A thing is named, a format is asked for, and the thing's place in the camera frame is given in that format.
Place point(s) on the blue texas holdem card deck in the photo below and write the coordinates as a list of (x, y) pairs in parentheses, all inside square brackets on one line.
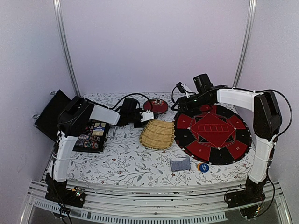
[(98, 128)]

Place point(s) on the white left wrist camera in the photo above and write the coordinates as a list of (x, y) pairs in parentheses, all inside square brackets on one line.
[(146, 116)]

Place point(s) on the aluminium frame post right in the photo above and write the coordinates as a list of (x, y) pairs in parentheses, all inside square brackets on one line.
[(245, 43)]

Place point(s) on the woven bamboo tray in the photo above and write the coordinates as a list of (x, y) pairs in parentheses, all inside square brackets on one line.
[(157, 135)]

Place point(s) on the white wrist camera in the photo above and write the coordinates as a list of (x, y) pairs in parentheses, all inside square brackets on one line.
[(183, 89), (146, 116)]

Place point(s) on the red floral round plate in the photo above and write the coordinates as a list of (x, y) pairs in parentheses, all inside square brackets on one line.
[(156, 105)]

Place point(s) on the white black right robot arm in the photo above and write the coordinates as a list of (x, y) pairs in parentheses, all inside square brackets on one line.
[(261, 112)]

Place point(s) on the blue small blind button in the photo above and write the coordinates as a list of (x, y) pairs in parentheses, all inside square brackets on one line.
[(205, 168)]

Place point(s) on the round red black poker mat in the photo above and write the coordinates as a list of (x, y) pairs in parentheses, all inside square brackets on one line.
[(212, 134)]

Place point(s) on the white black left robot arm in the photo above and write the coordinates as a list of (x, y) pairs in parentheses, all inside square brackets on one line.
[(64, 145)]

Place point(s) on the black poker set case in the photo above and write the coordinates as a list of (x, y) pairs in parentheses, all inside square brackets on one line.
[(71, 116)]

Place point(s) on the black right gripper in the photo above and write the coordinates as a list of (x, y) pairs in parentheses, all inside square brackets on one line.
[(181, 107)]

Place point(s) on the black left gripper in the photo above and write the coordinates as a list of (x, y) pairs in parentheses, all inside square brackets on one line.
[(138, 125)]

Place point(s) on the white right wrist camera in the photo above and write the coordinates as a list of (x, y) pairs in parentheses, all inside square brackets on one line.
[(183, 89)]

